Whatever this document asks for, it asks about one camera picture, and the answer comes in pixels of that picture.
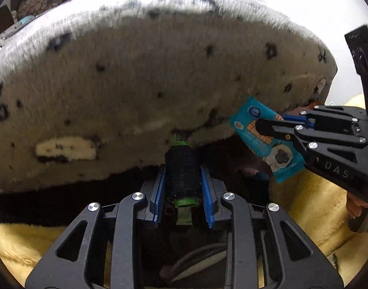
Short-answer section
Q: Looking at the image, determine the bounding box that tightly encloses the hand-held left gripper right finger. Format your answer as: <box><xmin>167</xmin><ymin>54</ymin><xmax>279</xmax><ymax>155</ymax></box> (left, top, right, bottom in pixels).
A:
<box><xmin>200</xmin><ymin>165</ymin><xmax>345</xmax><ymax>289</ymax></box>

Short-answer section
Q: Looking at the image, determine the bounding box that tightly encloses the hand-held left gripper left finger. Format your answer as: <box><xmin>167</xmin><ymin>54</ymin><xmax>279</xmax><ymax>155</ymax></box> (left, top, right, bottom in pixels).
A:
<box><xmin>25</xmin><ymin>164</ymin><xmax>167</xmax><ymax>289</ymax></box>

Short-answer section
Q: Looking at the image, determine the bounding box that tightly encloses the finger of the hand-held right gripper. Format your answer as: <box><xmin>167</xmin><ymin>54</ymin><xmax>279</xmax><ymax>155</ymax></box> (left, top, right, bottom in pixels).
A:
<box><xmin>280</xmin><ymin>104</ymin><xmax>368</xmax><ymax>128</ymax></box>
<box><xmin>257</xmin><ymin>118</ymin><xmax>368</xmax><ymax>201</ymax></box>

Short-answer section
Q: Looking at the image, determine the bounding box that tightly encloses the black thread spool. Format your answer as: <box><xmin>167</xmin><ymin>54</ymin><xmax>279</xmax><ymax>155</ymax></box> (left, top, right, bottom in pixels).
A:
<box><xmin>164</xmin><ymin>134</ymin><xmax>201</xmax><ymax>208</ymax></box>

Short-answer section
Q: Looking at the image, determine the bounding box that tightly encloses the blue snack packet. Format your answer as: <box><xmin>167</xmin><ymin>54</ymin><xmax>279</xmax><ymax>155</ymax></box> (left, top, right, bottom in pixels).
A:
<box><xmin>230</xmin><ymin>96</ymin><xmax>305</xmax><ymax>184</ymax></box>

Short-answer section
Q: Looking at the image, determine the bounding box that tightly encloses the person's right hand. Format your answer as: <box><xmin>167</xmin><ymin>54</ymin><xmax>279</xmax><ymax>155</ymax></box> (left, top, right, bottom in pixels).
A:
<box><xmin>346</xmin><ymin>191</ymin><xmax>368</xmax><ymax>219</ymax></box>

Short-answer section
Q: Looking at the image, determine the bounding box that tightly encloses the yellow fluffy cloth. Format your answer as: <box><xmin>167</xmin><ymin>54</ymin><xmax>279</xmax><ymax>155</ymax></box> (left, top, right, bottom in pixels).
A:
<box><xmin>0</xmin><ymin>95</ymin><xmax>368</xmax><ymax>289</ymax></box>

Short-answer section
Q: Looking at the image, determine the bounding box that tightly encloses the brown patterned pillow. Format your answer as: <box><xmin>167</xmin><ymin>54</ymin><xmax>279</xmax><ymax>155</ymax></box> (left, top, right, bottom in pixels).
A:
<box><xmin>16</xmin><ymin>0</ymin><xmax>60</xmax><ymax>22</ymax></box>

